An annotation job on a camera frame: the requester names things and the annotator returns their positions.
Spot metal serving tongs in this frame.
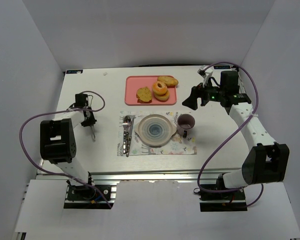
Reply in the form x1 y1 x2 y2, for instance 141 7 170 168
88 94 96 142

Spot glazed top donut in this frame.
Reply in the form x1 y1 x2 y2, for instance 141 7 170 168
152 81 168 96

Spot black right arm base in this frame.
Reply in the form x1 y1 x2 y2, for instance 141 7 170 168
193 187 248 213

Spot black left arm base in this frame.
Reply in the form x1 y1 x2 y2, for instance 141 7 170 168
63 180 116 210

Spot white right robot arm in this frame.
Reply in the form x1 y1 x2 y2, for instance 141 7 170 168
182 70 290 193

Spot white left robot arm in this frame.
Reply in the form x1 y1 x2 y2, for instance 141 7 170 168
40 93 97 186

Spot oval bread roll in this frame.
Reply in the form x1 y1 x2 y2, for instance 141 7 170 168
157 76 179 88

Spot seeded bread slice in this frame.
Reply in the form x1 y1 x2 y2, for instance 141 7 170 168
136 86 152 104

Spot blue right corner sticker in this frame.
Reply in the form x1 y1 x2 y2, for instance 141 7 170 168
213 65 231 70

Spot blue corner sticker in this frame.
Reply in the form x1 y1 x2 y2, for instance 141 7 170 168
213 65 231 70
65 69 83 75

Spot purple mug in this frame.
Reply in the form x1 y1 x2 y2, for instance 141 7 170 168
176 114 196 139

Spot lower donut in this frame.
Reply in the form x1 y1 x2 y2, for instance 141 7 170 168
153 91 170 102

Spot metal fork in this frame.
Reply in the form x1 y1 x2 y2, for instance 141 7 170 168
122 115 133 157

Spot metal knife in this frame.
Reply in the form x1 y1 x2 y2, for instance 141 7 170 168
126 115 136 157

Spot blue left corner sticker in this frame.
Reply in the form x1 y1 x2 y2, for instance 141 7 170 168
65 69 83 75

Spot pink plastic tray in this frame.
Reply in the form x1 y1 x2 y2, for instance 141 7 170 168
124 75 177 106

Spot floral placemat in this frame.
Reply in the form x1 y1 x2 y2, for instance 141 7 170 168
117 111 197 157

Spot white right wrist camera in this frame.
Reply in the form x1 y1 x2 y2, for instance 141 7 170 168
197 65 214 87

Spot round plate with handles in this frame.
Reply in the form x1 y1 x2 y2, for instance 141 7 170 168
134 114 177 147

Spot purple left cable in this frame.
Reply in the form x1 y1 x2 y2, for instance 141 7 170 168
18 90 113 209

